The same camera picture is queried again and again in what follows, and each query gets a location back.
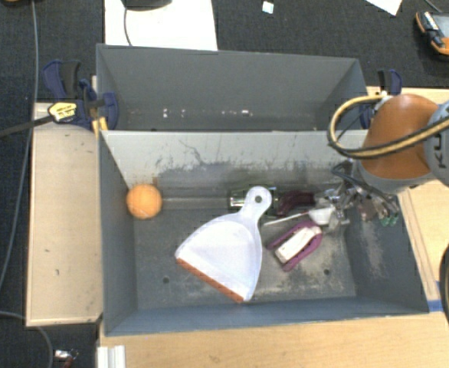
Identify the orange ball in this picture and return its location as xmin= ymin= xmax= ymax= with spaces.
xmin=126 ymin=183 xmax=163 ymax=220

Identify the dark purple plastic thing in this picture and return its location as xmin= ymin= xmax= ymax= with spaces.
xmin=277 ymin=190 xmax=318 ymax=217

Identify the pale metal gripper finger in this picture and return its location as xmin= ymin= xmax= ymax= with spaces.
xmin=326 ymin=211 xmax=351 ymax=236
xmin=315 ymin=189 xmax=344 ymax=209

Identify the pale wood board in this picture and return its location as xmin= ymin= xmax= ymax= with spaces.
xmin=25 ymin=101 xmax=105 ymax=327

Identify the grey metal bin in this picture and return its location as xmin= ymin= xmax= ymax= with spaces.
xmin=95 ymin=43 xmax=431 ymax=337

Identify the white dustpan with orange edge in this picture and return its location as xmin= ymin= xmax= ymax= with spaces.
xmin=174 ymin=185 xmax=274 ymax=304

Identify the white long-handled spoon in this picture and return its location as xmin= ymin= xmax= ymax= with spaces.
xmin=262 ymin=206 xmax=333 ymax=227

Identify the purple and white stapler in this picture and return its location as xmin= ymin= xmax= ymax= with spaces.
xmin=266 ymin=220 xmax=324 ymax=272

